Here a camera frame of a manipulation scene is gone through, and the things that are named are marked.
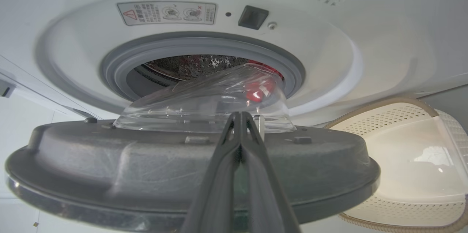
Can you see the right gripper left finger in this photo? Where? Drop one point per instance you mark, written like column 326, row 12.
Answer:
column 215, row 196

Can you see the red jersey with white trim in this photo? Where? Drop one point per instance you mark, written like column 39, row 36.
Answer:
column 257, row 92

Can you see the steel washing drum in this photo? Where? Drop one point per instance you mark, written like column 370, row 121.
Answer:
column 182, row 66

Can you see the cream perforated laundry basket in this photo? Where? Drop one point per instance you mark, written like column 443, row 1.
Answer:
column 413, row 160

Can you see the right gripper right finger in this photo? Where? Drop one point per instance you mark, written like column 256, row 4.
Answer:
column 263, row 196

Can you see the grey washing machine door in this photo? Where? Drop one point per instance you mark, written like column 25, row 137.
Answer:
column 109, row 167

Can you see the grey rubber door seal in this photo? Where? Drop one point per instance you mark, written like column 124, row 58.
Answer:
column 124, row 61

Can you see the warning label sticker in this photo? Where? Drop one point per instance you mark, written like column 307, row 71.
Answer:
column 166, row 12

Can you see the white front-load washing machine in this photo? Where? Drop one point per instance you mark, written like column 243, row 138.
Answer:
column 384, row 42

